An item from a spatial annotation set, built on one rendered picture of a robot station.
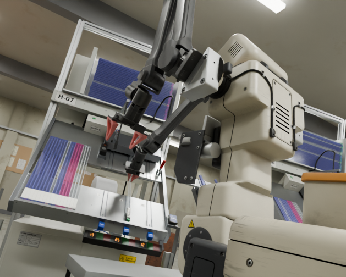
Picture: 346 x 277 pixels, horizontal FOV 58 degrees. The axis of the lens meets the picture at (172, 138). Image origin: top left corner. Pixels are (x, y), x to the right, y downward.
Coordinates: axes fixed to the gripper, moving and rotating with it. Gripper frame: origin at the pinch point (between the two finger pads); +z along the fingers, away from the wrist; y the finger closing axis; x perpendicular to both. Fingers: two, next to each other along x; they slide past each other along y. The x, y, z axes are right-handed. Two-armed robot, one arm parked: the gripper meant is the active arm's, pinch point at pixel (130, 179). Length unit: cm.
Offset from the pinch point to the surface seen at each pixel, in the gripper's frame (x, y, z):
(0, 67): -519, 229, 207
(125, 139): -29.4, 5.2, -5.1
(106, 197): 16.2, 10.8, 0.7
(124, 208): 20.5, 2.0, 0.8
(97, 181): -493, -31, 421
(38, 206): 31.7, 37.8, -0.9
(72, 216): 31.8, 23.7, 0.7
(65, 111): -55, 44, 3
